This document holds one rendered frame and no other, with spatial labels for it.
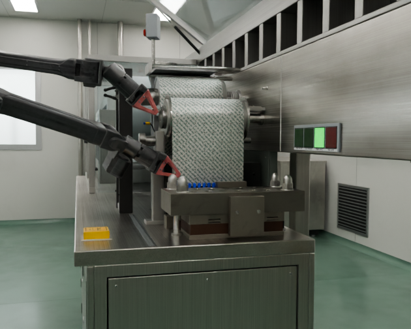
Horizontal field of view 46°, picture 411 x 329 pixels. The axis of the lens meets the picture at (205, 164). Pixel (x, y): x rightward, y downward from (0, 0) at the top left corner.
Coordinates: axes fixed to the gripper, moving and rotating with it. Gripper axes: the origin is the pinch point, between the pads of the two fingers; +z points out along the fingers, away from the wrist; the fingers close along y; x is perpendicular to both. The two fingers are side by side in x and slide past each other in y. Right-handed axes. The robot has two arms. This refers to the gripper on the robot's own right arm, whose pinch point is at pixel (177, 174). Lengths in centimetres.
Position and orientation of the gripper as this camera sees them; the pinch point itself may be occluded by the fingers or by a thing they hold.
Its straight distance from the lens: 153.2
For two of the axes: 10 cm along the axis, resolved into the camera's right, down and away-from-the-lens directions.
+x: 4.9, -8.7, 0.9
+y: 2.5, 0.5, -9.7
